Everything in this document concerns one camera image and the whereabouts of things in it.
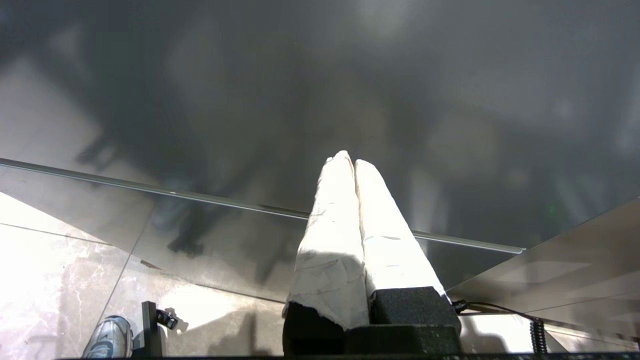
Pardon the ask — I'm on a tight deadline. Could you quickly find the black bracket with clip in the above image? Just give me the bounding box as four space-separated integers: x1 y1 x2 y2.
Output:
142 301 180 358

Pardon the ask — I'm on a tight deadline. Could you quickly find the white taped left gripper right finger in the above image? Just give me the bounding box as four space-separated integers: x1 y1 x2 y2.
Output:
345 160 462 355

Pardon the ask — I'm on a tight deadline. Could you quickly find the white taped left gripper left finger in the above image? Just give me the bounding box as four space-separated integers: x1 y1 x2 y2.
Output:
282 150 370 356

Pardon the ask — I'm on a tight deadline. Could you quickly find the grey sneaker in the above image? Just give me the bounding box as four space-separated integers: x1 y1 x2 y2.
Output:
81 315 135 359

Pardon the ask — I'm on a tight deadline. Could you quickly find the flat grey panel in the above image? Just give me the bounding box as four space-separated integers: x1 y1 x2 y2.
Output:
447 197 640 343

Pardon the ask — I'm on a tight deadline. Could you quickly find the black cable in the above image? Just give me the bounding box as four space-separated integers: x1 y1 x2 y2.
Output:
451 300 538 322

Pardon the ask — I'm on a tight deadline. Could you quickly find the stainless steel appliance door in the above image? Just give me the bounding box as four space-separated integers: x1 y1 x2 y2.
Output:
0 0 640 256

